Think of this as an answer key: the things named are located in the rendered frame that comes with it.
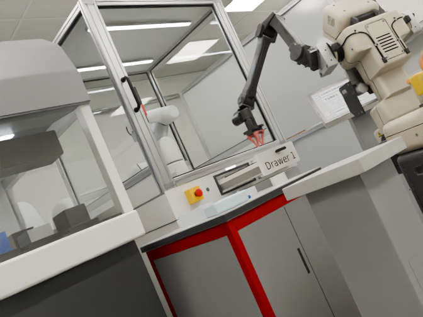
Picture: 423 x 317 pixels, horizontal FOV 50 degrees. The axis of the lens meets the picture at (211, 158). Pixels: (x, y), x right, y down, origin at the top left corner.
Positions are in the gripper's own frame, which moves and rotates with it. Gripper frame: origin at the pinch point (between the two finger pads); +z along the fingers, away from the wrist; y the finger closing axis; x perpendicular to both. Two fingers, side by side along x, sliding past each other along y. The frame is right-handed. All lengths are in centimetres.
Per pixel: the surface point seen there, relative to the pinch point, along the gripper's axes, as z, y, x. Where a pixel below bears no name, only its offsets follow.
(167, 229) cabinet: 21, -31, -51
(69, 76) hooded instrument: -48, 6, -89
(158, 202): 8, -29, -52
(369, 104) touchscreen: 0, 15, 89
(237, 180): 12.5, -8.4, -16.6
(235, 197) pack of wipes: 20, 36, -62
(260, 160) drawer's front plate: 8.8, 11.6, -16.5
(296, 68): -60, -68, 153
